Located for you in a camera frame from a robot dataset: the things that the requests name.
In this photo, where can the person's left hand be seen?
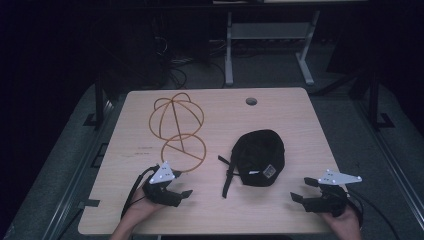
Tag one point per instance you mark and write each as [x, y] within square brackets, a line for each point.
[140, 210]

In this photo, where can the grey metal stand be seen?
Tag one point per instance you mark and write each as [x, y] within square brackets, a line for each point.
[266, 30]

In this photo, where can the black stand leg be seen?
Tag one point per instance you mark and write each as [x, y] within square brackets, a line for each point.
[375, 100]
[99, 100]

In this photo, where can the black cap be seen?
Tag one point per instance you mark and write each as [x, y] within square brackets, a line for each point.
[258, 156]

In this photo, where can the grey table grommet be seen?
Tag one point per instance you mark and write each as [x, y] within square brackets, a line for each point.
[251, 101]

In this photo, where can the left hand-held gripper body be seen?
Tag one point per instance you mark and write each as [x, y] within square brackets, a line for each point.
[161, 175]

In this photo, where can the person's right hand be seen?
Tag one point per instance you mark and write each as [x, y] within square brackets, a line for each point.
[348, 226]

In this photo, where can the dark tape strip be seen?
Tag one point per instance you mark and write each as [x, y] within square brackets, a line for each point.
[89, 203]

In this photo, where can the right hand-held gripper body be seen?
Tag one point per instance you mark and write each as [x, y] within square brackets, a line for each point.
[333, 200]

